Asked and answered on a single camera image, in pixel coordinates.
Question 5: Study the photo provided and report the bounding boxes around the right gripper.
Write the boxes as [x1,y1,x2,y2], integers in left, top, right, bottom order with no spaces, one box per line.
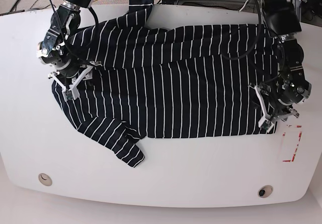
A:
[48,60,102,97]

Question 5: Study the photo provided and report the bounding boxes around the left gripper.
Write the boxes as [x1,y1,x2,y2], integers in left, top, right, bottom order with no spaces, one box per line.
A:
[249,84,299,133]

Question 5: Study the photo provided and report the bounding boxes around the navy white striped t-shirt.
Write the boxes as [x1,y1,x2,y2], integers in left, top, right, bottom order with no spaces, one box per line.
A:
[52,0,278,167]

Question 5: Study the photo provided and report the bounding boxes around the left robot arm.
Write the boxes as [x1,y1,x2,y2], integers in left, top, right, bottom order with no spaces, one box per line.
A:
[252,0,311,132]

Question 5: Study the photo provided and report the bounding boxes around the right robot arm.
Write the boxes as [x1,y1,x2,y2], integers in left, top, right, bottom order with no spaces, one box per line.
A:
[36,0,101,101]

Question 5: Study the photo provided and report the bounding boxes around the red tape rectangle marking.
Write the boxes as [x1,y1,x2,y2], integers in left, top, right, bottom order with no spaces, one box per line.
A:
[279,125,303,163]

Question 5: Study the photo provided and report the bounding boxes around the right table grommet hole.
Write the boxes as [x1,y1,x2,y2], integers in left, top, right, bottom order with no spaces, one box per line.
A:
[258,185,273,198]

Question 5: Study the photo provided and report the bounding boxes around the table grommet hole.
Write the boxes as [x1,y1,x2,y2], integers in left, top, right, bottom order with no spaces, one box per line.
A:
[258,185,273,198]
[38,173,52,187]

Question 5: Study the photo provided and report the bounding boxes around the left table grommet hole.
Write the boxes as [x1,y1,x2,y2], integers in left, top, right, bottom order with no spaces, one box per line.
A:
[38,173,52,187]

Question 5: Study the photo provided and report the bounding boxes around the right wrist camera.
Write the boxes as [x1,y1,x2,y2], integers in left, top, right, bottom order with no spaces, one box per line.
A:
[62,90,78,102]

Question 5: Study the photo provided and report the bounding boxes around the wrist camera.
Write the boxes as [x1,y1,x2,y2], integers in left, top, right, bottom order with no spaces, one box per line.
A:
[261,121,274,133]
[62,90,78,102]

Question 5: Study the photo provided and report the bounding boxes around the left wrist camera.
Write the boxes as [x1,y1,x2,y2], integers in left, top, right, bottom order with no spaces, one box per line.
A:
[261,121,274,133]

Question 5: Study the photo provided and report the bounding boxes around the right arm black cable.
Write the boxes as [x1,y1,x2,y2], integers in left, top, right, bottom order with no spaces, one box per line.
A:
[41,0,100,68]

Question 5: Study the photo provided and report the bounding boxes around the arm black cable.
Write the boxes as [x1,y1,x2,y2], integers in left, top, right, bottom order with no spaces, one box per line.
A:
[41,0,100,68]
[221,0,267,61]

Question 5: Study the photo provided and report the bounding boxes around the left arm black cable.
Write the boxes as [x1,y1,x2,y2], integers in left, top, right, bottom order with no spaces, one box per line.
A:
[221,0,267,61]

